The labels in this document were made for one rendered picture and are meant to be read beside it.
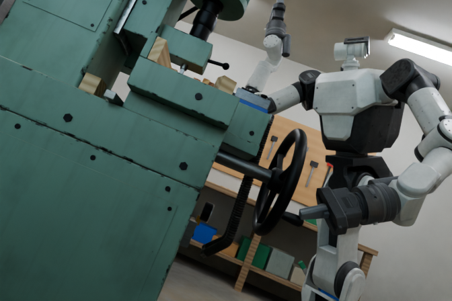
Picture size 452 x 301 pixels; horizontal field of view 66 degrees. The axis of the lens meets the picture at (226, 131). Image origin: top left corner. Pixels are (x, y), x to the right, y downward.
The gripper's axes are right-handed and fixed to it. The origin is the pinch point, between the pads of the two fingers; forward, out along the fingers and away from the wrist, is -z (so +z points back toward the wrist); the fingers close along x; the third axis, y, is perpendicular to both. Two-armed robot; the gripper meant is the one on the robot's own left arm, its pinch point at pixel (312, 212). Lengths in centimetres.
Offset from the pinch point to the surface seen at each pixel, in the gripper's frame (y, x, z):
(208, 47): 26.5, 36.0, -17.8
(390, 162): -218, 230, 209
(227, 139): 9.3, 18.7, -16.3
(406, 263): -292, 146, 200
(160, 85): 30.4, 10.2, -29.9
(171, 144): 21.0, 4.1, -29.2
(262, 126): 9.6, 21.8, -6.5
